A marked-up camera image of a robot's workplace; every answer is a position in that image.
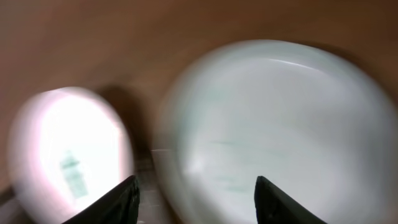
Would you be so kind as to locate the white plate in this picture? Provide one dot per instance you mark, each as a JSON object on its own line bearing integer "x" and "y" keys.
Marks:
{"x": 67, "y": 148}
{"x": 315, "y": 125}

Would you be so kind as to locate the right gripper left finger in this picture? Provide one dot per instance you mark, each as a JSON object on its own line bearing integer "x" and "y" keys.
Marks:
{"x": 119, "y": 206}

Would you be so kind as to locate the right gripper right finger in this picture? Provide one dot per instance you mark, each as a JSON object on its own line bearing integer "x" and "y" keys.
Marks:
{"x": 273, "y": 206}

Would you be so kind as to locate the white plate top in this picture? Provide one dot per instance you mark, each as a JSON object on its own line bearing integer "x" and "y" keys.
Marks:
{"x": 67, "y": 148}

